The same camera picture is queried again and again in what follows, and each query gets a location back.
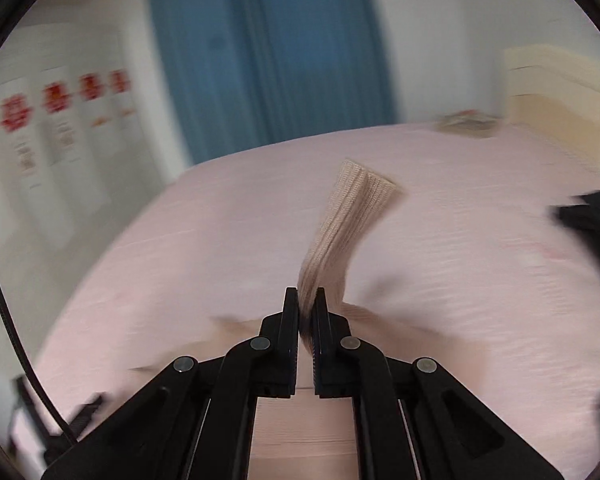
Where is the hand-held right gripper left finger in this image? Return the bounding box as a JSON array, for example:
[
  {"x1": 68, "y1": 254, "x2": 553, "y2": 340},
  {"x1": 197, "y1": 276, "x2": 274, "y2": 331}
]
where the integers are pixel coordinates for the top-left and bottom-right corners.
[{"x1": 40, "y1": 287, "x2": 301, "y2": 480}]

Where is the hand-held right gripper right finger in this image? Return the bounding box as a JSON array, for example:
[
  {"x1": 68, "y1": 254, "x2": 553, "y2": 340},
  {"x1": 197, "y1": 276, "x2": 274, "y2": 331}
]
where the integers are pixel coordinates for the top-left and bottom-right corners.
[{"x1": 312, "y1": 287, "x2": 566, "y2": 480}]

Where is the beige ribbed knit sweater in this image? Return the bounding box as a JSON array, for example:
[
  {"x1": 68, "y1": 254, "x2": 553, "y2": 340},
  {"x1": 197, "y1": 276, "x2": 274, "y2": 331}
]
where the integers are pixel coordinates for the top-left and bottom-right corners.
[{"x1": 130, "y1": 159, "x2": 481, "y2": 461}]

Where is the pink bed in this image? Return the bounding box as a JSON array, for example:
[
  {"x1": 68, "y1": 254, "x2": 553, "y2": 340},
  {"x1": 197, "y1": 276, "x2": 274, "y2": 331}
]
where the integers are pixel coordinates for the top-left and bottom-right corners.
[{"x1": 30, "y1": 122, "x2": 600, "y2": 466}]

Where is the folded tan cloth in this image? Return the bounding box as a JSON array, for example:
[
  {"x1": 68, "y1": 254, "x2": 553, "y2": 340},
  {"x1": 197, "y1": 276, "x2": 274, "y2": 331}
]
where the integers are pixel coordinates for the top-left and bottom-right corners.
[{"x1": 435, "y1": 110, "x2": 503, "y2": 138}]

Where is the blue curtain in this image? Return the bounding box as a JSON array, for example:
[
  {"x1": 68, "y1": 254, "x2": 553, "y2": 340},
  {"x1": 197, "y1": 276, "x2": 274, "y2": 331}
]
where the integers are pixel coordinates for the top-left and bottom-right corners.
[{"x1": 145, "y1": 0, "x2": 398, "y2": 166}]

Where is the white wardrobe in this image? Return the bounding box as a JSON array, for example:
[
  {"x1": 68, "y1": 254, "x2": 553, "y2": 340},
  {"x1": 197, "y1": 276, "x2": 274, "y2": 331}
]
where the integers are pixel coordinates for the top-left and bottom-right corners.
[{"x1": 0, "y1": 25, "x2": 191, "y2": 311}]

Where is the black cloth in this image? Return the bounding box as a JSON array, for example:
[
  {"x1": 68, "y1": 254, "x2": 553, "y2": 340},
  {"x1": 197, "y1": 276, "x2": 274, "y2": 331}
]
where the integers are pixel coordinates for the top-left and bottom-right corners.
[{"x1": 550, "y1": 191, "x2": 600, "y2": 281}]

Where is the group of red wardrobe decals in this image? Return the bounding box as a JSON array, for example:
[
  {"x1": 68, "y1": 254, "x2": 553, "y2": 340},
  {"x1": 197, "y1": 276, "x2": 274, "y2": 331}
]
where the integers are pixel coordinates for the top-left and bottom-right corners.
[{"x1": 0, "y1": 67, "x2": 131, "y2": 153}]

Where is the beige wooden headboard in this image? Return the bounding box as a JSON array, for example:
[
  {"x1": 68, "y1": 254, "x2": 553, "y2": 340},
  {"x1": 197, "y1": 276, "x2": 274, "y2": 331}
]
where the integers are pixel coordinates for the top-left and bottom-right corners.
[{"x1": 500, "y1": 46, "x2": 600, "y2": 181}]

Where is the black cable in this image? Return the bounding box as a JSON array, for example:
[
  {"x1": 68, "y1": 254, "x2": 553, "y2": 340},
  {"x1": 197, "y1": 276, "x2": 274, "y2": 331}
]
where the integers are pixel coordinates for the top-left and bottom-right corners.
[{"x1": 0, "y1": 247, "x2": 81, "y2": 448}]

